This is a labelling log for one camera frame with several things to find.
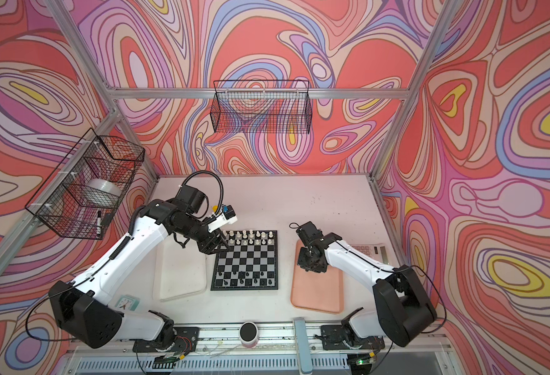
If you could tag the black wire basket left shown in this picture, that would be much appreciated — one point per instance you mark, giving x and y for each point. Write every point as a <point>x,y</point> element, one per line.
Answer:
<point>66,205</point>

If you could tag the grey blue rail bracket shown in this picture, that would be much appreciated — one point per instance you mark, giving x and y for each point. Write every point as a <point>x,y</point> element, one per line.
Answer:
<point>304,359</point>

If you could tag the black marker pen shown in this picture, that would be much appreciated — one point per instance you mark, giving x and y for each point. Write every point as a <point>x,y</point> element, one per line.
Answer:
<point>98,224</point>

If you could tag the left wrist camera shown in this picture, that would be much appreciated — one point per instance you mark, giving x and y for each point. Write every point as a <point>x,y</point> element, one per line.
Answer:
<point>227,216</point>

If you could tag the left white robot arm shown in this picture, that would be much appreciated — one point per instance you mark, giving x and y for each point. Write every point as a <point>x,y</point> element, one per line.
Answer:
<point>81,307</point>

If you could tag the black white chess board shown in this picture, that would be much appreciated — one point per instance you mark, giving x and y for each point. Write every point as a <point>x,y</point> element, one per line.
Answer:
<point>248,262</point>

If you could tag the black pink round speaker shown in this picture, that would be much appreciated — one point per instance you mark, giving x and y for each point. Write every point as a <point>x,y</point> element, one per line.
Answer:
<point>249,334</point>

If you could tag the pink white calculator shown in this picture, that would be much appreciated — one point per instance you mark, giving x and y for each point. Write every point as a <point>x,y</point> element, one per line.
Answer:
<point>376,252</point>

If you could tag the black wire basket back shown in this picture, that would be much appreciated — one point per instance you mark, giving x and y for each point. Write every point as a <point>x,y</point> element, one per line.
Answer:
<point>261,106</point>

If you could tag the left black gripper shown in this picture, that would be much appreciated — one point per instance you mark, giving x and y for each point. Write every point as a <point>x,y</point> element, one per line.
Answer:
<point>214,241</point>

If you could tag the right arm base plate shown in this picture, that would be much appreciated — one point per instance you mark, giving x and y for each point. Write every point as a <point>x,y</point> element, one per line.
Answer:
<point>341,337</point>

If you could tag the pink plastic tray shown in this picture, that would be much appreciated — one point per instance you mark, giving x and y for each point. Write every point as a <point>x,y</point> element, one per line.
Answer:
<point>321,292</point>

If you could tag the black wire basket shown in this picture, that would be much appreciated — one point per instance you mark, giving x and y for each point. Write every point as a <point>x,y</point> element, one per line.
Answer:
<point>261,106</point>
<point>66,205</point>

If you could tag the clear tape roll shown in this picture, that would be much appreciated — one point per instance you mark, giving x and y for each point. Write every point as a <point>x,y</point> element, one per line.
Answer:
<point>104,186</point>

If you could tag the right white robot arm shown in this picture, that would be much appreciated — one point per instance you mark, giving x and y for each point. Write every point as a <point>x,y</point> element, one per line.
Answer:
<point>403,309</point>

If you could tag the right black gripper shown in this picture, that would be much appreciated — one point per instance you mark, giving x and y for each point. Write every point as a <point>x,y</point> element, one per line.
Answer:
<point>304,264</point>

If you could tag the teal alarm clock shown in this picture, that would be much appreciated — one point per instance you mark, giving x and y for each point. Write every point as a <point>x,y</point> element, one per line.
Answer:
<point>127,302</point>

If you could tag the white plastic tray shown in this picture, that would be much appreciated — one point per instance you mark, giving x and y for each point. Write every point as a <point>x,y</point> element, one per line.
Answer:
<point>180,272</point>

